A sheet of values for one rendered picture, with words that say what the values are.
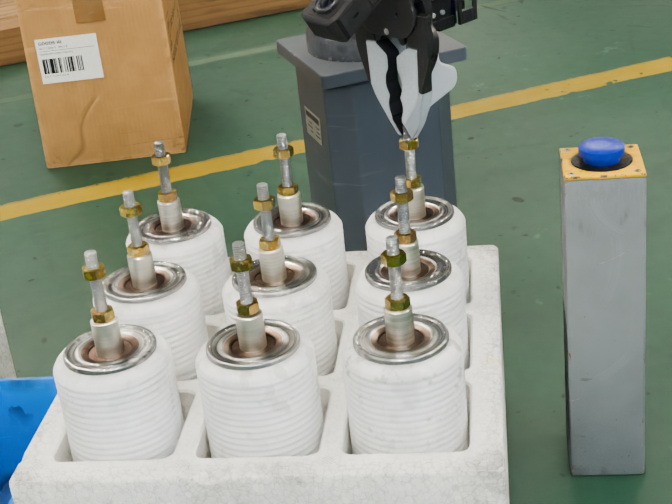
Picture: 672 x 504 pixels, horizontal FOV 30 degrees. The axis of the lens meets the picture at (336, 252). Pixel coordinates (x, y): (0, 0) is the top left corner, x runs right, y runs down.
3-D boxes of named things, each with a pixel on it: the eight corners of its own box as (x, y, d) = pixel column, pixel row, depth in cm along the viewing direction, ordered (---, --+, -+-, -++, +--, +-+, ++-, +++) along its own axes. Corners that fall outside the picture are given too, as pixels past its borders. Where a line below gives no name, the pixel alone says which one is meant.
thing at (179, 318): (106, 455, 120) (70, 289, 113) (186, 411, 126) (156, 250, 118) (165, 494, 114) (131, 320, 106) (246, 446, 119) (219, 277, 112)
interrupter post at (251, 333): (243, 359, 99) (237, 322, 97) (235, 345, 101) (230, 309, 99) (272, 351, 99) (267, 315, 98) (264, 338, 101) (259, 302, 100)
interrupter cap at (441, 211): (400, 197, 124) (399, 191, 124) (468, 208, 120) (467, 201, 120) (360, 227, 119) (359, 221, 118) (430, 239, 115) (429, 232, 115)
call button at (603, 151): (577, 158, 113) (576, 136, 112) (622, 155, 112) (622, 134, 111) (580, 175, 109) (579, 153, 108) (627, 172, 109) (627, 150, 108)
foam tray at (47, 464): (156, 403, 141) (128, 260, 134) (505, 392, 136) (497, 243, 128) (51, 655, 107) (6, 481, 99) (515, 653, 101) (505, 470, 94)
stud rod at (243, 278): (249, 332, 99) (236, 246, 95) (242, 329, 99) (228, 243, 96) (259, 327, 99) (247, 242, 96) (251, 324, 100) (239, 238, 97)
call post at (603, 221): (566, 435, 128) (558, 150, 114) (636, 433, 127) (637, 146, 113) (570, 477, 121) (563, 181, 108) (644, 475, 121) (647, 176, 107)
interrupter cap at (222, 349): (218, 382, 96) (217, 375, 96) (197, 339, 102) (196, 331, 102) (312, 358, 98) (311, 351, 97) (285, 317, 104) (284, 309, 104)
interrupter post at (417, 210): (409, 211, 121) (407, 179, 120) (431, 214, 120) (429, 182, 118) (397, 220, 119) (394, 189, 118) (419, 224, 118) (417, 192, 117)
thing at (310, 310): (266, 490, 113) (239, 314, 105) (234, 437, 121) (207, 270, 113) (364, 458, 116) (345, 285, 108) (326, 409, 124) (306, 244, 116)
